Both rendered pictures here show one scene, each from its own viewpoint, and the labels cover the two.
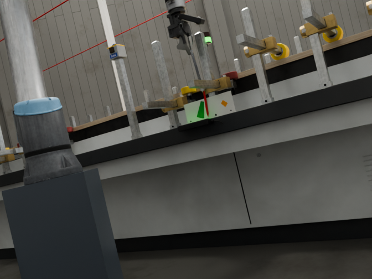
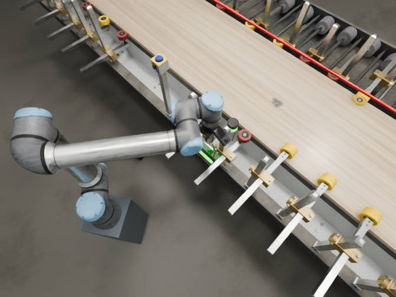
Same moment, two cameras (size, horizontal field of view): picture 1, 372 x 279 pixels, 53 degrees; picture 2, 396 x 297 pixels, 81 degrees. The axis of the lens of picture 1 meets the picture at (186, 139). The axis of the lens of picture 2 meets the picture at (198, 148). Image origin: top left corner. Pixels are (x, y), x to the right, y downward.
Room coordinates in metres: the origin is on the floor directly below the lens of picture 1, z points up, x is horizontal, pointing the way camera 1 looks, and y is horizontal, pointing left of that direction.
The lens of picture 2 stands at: (1.13, -0.19, 2.13)
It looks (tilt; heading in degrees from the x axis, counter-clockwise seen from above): 64 degrees down; 15
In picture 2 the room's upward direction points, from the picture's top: 1 degrees counter-clockwise
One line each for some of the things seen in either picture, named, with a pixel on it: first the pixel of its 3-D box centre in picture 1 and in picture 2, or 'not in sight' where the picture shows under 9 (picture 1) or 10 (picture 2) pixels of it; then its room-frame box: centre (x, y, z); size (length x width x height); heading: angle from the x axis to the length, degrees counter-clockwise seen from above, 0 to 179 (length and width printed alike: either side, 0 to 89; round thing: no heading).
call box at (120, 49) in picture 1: (117, 53); (159, 64); (2.02, 0.26, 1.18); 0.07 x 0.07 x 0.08; 58
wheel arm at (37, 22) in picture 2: not in sight; (56, 12); (2.74, 1.52, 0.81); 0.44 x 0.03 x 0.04; 148
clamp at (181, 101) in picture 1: (174, 104); not in sight; (1.87, 0.02, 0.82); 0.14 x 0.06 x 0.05; 58
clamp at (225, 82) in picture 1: (216, 86); (225, 152); (1.74, -0.20, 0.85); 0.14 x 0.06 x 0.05; 58
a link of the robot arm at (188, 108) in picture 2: not in sight; (185, 112); (1.65, 0.00, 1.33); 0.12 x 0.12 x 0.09; 26
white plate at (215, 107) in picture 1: (208, 108); (214, 155); (1.75, -0.14, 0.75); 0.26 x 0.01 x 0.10; 58
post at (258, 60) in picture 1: (258, 61); (255, 175); (1.62, -0.39, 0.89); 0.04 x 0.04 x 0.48; 58
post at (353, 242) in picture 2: not in sight; (331, 244); (1.36, -0.81, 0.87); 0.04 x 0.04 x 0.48; 58
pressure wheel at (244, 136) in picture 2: (231, 83); (243, 138); (1.86, -0.29, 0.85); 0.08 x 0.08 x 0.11
